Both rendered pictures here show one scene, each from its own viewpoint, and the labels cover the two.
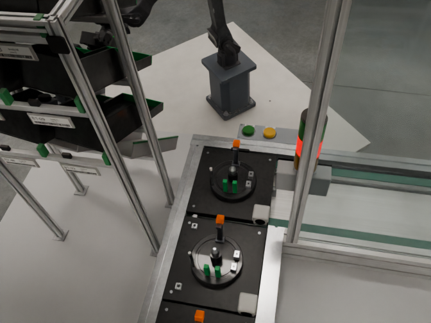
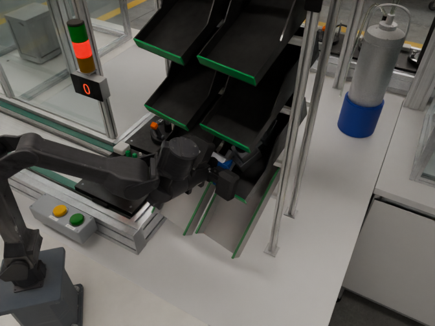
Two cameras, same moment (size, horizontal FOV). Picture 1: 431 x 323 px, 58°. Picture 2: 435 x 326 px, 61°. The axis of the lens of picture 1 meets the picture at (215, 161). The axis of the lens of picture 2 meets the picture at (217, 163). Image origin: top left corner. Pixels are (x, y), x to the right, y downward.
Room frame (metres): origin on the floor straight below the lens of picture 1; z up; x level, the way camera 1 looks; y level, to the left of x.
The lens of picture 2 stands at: (1.45, 0.44, 1.86)
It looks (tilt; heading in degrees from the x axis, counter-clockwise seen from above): 43 degrees down; 192
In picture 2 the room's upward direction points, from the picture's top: straight up
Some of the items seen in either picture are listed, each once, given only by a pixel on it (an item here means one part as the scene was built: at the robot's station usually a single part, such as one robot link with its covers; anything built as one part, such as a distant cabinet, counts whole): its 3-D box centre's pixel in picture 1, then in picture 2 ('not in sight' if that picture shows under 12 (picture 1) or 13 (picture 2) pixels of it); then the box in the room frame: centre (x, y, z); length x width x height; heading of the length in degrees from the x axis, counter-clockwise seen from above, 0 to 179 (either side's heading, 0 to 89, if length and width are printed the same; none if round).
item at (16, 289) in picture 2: (227, 55); (26, 270); (1.10, -0.08, 1.09); 0.07 x 0.07 x 0.06; 26
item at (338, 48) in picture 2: not in sight; (327, 32); (-0.54, 0.61, 1.01); 0.24 x 0.24 x 0.13; 73
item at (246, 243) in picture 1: (215, 255); (167, 125); (0.41, 0.03, 1.01); 0.24 x 0.24 x 0.13; 73
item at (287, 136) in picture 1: (269, 139); (63, 217); (0.84, -0.19, 0.93); 0.21 x 0.07 x 0.06; 73
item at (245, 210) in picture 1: (233, 184); (126, 177); (0.66, -0.05, 0.96); 0.24 x 0.24 x 0.02; 73
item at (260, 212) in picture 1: (261, 215); (122, 149); (0.54, -0.11, 0.97); 0.05 x 0.05 x 0.04; 73
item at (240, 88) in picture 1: (229, 83); (43, 297); (1.10, -0.09, 0.96); 0.15 x 0.15 x 0.20; 26
